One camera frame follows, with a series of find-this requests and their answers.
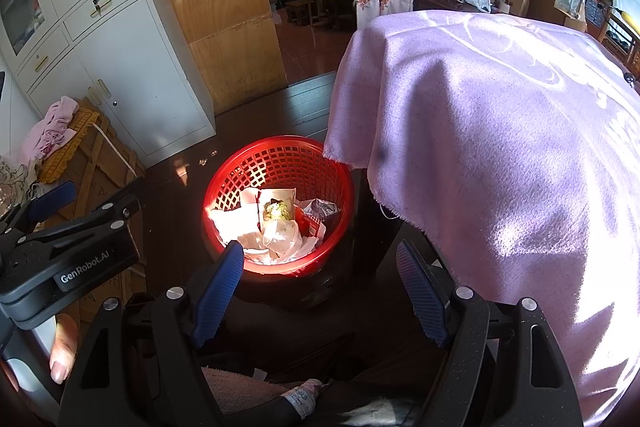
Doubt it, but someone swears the wooden crate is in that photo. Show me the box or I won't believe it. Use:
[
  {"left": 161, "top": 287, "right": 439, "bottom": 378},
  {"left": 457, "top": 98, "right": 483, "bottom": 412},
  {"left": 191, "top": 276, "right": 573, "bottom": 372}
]
[{"left": 30, "top": 127, "right": 147, "bottom": 318}]

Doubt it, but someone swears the white tissue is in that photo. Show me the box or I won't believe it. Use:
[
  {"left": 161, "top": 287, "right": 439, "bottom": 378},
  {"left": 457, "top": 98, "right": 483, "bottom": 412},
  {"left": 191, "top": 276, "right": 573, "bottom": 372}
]
[{"left": 207, "top": 207, "right": 263, "bottom": 258}]

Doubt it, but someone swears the white metal cabinet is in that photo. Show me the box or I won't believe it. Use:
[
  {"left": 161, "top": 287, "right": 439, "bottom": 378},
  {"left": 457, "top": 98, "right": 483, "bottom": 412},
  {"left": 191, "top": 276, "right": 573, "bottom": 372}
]
[{"left": 0, "top": 0, "right": 217, "bottom": 168}]

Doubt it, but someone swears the person's clothing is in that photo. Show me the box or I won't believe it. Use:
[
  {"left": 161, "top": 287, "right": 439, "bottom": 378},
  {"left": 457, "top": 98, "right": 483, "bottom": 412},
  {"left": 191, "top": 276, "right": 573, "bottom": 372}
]
[{"left": 201, "top": 367, "right": 326, "bottom": 427}]

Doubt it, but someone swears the white cord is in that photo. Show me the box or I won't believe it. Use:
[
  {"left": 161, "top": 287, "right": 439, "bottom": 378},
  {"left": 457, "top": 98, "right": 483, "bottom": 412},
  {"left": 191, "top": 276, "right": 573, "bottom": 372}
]
[{"left": 90, "top": 122, "right": 146, "bottom": 178}]

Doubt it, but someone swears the red plastic basket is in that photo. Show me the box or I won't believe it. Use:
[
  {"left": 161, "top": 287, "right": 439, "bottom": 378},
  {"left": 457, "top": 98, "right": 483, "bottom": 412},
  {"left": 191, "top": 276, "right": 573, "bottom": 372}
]
[{"left": 201, "top": 135, "right": 357, "bottom": 278}]

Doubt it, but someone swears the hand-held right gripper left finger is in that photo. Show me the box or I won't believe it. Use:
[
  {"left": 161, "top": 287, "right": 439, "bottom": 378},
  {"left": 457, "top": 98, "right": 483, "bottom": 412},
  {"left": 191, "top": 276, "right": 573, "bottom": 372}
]
[{"left": 57, "top": 239, "right": 246, "bottom": 427}]

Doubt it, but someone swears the pile of food wrappers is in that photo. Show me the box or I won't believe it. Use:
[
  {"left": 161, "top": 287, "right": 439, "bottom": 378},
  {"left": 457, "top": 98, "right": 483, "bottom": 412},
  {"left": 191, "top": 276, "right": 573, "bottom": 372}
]
[{"left": 240, "top": 187, "right": 321, "bottom": 264}]

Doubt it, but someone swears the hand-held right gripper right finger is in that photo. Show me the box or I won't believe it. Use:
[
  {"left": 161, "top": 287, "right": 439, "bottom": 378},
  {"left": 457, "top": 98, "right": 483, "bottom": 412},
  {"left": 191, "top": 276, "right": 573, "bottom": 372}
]
[{"left": 396, "top": 239, "right": 585, "bottom": 427}]

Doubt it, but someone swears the dark wooden sideboard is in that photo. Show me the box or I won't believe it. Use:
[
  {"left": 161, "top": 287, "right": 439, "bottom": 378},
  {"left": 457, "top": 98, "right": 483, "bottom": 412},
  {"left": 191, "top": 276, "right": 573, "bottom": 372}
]
[{"left": 414, "top": 0, "right": 496, "bottom": 14}]

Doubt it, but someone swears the pink cloth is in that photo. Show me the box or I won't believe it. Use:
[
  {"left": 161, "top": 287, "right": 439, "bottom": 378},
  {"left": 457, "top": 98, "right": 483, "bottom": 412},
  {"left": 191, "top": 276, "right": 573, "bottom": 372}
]
[{"left": 22, "top": 96, "right": 81, "bottom": 168}]

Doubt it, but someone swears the person's left hand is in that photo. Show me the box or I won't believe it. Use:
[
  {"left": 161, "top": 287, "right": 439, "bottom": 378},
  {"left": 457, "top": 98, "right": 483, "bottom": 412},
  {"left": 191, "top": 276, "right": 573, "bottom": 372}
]
[{"left": 50, "top": 313, "right": 80, "bottom": 384}]

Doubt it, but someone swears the yellow green wrapper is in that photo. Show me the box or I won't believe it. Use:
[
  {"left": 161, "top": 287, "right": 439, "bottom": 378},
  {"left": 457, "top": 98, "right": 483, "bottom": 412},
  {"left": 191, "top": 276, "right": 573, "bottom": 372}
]
[{"left": 265, "top": 199, "right": 292, "bottom": 223}]

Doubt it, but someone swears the purple printed tablecloth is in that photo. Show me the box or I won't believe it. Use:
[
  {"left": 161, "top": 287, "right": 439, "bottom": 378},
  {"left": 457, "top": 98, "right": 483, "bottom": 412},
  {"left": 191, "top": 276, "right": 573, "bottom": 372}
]
[{"left": 322, "top": 9, "right": 640, "bottom": 427}]

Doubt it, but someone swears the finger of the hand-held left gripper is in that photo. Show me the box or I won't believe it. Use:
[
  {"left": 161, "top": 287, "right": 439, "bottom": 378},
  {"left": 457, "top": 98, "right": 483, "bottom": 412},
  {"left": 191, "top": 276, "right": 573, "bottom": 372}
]
[
  {"left": 0, "top": 181, "right": 78, "bottom": 239},
  {"left": 15, "top": 192, "right": 146, "bottom": 254}
]

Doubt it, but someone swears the yellow cloth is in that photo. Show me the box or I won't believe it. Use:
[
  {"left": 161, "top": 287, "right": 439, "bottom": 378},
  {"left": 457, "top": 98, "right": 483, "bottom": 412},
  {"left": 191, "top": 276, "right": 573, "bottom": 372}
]
[{"left": 37, "top": 107, "right": 108, "bottom": 185}]

